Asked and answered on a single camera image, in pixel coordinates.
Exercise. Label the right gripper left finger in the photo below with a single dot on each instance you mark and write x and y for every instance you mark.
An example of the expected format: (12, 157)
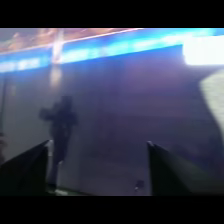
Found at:
(25, 171)

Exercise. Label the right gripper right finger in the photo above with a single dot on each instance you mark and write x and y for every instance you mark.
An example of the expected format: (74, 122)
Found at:
(173, 175)

